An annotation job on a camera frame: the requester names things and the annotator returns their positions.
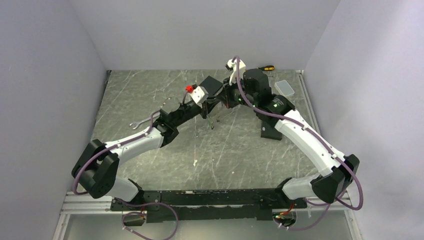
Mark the black network switch box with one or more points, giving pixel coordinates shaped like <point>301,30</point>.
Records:
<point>269,132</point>

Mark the clear plastic box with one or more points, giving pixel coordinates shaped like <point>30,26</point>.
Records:
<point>284,88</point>

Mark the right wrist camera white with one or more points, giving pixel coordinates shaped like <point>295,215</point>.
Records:
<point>237,67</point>

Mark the large silver wrench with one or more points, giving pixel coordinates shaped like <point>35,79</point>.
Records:
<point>134,125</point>

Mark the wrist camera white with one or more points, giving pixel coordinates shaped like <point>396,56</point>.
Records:
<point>237,67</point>
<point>198,94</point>

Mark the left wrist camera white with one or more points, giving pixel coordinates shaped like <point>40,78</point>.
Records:
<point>198,94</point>

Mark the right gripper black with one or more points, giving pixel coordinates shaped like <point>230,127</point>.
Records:
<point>226,93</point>

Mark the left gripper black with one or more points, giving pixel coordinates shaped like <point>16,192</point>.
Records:
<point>207,106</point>

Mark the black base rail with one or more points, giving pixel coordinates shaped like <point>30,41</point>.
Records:
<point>255,203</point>

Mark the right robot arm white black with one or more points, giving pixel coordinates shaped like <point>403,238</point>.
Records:
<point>334,168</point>

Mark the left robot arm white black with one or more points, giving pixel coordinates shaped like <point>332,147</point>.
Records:
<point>95,172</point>

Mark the orange black screwdriver rear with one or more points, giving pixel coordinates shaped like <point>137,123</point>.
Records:
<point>267,68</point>

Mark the aluminium frame rail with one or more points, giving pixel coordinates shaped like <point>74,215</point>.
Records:
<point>97,167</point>

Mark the key bunch with rings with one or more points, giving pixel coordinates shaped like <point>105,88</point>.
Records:
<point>213,118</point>

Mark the black flat box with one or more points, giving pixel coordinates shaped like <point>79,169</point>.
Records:
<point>211,86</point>

